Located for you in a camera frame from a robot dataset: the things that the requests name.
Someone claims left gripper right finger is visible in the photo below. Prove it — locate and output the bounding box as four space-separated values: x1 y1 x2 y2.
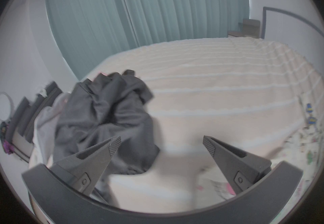
202 135 272 196

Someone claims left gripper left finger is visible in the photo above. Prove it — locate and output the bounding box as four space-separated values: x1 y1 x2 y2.
51 136 122 197

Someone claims white printed pyjama top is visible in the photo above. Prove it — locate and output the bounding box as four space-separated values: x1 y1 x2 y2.
196 95 323 203

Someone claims bed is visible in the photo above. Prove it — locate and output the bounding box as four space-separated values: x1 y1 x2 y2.
32 6 324 218

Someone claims black garment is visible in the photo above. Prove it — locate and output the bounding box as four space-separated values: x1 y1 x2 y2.
54 69 160 175

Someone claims light grey garment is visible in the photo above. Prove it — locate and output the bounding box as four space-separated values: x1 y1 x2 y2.
28 91 72 168

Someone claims black chest of drawers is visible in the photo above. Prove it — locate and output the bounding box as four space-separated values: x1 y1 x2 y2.
5 81 64 164

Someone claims small purple object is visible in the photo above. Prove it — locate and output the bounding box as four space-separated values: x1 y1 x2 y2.
3 141 14 155

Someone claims grey bedside table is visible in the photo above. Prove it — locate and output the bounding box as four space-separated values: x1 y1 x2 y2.
227 18 261 39

